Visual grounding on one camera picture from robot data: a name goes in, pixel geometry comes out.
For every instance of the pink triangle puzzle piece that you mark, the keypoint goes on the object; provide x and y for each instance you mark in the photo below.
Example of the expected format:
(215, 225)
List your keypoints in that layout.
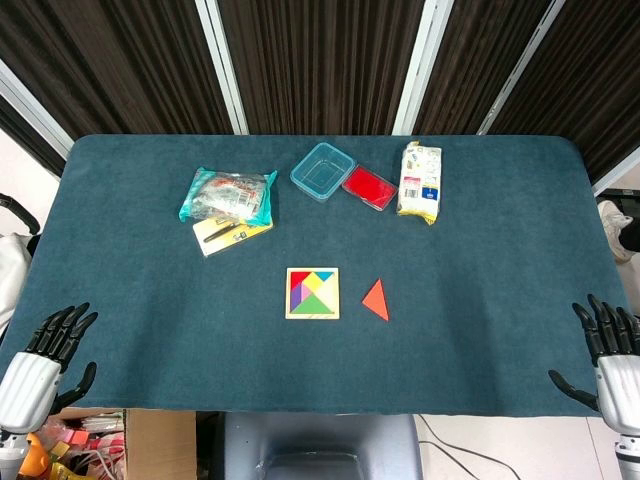
(306, 295)

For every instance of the white bag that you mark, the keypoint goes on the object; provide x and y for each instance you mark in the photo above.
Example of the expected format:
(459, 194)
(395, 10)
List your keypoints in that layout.
(12, 275)

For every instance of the yellow square puzzle piece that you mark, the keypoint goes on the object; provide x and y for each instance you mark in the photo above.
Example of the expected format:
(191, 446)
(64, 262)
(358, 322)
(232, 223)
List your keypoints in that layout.
(314, 285)

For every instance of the white shoe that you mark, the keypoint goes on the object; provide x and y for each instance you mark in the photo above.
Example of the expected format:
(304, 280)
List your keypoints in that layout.
(614, 225)

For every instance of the blue triangle puzzle piece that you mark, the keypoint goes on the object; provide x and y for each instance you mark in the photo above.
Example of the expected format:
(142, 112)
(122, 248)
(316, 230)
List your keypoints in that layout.
(323, 275)

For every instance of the green triangle tangram piece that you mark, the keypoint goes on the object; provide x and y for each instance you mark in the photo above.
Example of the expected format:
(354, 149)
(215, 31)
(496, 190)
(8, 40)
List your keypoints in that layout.
(313, 306)

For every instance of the orange toy figure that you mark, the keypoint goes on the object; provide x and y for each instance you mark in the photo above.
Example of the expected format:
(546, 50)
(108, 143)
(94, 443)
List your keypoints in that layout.
(35, 457)

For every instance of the red triangle puzzle piece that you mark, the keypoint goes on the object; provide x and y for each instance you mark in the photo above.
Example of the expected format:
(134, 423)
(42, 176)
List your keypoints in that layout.
(298, 279)

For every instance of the wooden tangram frame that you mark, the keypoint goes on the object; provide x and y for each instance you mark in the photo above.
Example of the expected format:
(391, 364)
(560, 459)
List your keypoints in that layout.
(288, 295)

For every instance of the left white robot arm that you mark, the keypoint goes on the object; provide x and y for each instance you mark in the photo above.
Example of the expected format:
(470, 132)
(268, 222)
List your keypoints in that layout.
(11, 446)

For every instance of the dark corrugated partition panel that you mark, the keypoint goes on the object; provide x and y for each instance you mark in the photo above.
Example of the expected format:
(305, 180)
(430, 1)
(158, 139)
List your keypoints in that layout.
(590, 75)
(110, 65)
(475, 55)
(320, 65)

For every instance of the teal table cloth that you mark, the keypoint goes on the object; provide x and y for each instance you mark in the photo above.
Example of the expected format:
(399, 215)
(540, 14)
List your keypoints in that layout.
(150, 325)

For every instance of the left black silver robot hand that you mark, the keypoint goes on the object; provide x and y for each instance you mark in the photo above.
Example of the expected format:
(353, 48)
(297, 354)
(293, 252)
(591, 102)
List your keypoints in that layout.
(30, 380)

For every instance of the yellow pen package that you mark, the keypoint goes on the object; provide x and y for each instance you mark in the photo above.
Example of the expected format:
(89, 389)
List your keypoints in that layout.
(225, 237)

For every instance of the purple parallelogram puzzle piece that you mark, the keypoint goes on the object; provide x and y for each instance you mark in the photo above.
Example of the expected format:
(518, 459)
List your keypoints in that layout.
(296, 300)

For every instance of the brown cardboard box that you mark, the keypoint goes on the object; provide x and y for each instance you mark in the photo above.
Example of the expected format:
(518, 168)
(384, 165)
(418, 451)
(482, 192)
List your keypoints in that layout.
(160, 445)

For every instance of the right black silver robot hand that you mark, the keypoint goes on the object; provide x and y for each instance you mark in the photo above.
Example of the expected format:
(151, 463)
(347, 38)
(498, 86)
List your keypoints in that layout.
(620, 385)

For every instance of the red container lid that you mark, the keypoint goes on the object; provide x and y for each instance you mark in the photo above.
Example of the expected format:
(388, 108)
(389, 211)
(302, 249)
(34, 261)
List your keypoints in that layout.
(370, 187)

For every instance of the teal clear snack bag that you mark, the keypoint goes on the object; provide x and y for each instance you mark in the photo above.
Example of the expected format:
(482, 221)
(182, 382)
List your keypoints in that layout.
(227, 195)

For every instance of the clear blue plastic container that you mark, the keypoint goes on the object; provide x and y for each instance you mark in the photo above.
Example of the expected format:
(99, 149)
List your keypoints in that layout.
(322, 172)

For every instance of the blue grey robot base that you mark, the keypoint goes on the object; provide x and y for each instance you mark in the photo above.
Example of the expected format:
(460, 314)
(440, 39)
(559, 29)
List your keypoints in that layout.
(320, 445)

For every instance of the white yellow snack packet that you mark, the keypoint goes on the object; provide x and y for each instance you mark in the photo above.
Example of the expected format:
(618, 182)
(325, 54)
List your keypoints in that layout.
(421, 182)

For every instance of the grey partition post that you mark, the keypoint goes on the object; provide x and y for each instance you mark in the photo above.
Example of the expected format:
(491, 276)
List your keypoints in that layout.
(416, 65)
(222, 65)
(520, 70)
(35, 112)
(617, 172)

